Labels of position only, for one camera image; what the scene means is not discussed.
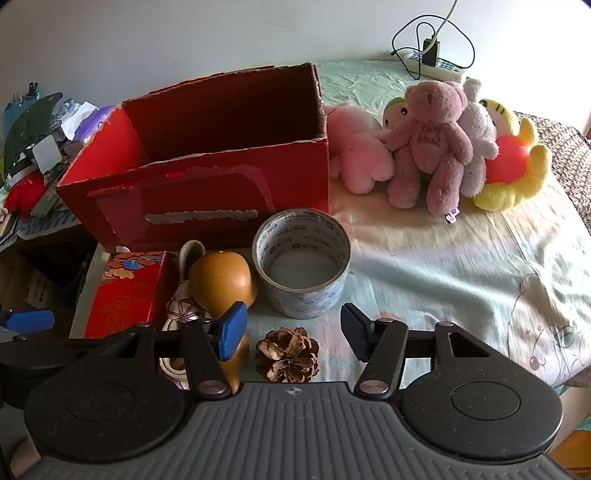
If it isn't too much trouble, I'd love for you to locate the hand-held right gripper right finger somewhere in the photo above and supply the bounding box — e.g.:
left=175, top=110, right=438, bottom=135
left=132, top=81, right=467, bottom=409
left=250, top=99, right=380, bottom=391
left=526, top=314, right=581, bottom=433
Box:
left=340, top=303, right=498, bottom=400

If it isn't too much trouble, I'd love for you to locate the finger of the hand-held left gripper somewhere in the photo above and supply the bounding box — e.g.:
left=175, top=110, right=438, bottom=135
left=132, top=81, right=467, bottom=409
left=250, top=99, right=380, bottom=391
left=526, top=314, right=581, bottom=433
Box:
left=0, top=309, right=56, bottom=333
left=0, top=338, right=109, bottom=370

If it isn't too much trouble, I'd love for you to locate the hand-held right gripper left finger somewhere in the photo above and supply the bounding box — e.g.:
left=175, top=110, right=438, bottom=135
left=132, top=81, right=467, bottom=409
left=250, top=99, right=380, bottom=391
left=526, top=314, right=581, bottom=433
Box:
left=99, top=301, right=249, bottom=400

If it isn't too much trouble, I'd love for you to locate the yellow-brown gourd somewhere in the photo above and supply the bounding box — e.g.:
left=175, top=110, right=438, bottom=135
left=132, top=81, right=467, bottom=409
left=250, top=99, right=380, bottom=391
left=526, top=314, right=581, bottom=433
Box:
left=188, top=250, right=259, bottom=386

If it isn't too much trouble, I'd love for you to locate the clear packing tape roll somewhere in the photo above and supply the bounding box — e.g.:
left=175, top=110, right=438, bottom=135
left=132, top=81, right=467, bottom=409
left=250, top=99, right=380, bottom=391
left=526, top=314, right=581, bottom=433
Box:
left=252, top=209, right=352, bottom=320

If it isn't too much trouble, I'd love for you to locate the brown pine cone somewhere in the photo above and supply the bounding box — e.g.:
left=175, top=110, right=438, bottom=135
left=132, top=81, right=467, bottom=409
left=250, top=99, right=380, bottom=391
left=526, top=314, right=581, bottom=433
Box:
left=255, top=327, right=320, bottom=383

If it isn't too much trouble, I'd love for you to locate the small red patterned box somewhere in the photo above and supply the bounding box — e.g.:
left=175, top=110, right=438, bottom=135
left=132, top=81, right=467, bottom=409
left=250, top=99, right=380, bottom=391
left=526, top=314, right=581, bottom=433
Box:
left=84, top=250, right=179, bottom=340

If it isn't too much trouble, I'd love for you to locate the red cardboard box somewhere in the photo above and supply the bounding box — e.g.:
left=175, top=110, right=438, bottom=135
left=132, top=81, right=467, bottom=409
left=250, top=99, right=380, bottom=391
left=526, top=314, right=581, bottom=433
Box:
left=55, top=62, right=331, bottom=254

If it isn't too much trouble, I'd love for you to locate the brown cardboard carton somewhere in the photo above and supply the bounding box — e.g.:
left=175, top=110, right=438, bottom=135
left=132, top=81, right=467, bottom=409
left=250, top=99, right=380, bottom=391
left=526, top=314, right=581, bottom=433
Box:
left=0, top=249, right=95, bottom=320

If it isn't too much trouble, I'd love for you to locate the blue checkered cloth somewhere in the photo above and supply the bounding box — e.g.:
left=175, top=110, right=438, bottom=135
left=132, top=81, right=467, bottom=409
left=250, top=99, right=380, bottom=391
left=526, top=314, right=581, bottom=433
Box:
left=16, top=209, right=85, bottom=241

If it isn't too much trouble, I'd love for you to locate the light green printed bedsheet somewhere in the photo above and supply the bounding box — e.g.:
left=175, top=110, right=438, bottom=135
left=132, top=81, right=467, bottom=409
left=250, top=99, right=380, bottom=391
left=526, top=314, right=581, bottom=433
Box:
left=69, top=60, right=591, bottom=389

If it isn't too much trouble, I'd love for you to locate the red stuffed toy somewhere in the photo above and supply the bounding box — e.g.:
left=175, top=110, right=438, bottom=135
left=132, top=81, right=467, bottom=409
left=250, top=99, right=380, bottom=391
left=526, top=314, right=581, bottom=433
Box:
left=4, top=173, right=47, bottom=219

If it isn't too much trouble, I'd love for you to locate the white rounded square card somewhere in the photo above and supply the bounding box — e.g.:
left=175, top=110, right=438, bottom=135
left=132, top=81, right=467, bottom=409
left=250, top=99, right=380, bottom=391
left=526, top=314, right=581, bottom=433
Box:
left=34, top=136, right=62, bottom=175

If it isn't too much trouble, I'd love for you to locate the pink plush rabbit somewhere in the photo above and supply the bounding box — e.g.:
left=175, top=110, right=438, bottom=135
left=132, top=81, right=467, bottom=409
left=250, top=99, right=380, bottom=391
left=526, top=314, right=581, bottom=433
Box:
left=323, top=104, right=396, bottom=195

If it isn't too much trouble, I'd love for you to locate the dark green cap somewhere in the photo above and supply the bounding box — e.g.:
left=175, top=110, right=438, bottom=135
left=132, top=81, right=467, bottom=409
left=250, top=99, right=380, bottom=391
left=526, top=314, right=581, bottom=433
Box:
left=4, top=92, right=64, bottom=177

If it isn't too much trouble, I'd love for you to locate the purple tissue pack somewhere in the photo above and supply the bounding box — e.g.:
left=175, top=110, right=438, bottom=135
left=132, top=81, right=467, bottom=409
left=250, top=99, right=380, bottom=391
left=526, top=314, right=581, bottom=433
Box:
left=71, top=105, right=116, bottom=145

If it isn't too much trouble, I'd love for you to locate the mauve teddy bear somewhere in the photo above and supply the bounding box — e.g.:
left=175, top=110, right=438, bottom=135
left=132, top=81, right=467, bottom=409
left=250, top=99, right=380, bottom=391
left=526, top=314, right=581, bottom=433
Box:
left=376, top=80, right=474, bottom=219

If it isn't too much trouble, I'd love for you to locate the crumpled white paper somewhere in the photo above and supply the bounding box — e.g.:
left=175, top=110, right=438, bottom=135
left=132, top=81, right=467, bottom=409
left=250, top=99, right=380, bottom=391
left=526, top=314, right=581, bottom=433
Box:
left=54, top=98, right=99, bottom=140

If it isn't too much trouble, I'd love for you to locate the teal plastic tool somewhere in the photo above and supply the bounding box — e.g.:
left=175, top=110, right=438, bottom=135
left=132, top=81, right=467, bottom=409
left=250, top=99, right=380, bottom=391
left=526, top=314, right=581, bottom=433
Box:
left=4, top=82, right=43, bottom=114

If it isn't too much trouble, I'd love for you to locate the green frog plush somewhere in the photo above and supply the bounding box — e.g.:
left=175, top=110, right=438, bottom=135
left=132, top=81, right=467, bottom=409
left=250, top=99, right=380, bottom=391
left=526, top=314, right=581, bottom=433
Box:
left=382, top=96, right=411, bottom=130

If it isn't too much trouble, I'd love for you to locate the yellow tiger plush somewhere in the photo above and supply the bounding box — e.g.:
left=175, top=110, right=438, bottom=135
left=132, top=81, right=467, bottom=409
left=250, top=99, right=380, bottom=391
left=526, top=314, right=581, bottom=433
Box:
left=473, top=98, right=552, bottom=213

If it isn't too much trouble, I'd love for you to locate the white plush toy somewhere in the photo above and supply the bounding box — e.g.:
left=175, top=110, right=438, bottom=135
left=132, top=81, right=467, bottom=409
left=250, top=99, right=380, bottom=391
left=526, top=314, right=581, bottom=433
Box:
left=455, top=78, right=500, bottom=198

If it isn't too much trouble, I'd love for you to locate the brown patterned blanket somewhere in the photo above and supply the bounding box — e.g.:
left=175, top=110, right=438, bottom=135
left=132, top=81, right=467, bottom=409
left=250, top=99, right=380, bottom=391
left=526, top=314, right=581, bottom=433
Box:
left=512, top=111, right=591, bottom=228

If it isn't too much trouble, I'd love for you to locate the white power strip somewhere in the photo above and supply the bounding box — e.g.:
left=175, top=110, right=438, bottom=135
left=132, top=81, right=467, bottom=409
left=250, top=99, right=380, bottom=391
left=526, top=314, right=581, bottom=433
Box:
left=399, top=50, right=467, bottom=84

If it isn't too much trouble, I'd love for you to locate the black charger plug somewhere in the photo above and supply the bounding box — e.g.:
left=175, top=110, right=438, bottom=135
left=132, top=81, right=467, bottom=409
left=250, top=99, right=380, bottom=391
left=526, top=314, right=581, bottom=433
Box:
left=422, top=38, right=442, bottom=68

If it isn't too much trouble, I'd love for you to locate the black charger with cables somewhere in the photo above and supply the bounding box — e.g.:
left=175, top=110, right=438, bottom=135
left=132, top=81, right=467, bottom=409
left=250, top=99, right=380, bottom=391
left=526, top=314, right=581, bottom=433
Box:
left=392, top=16, right=476, bottom=80

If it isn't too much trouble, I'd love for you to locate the white cable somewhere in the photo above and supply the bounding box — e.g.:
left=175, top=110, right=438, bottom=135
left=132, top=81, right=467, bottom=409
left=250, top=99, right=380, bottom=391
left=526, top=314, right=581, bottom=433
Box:
left=433, top=0, right=459, bottom=43

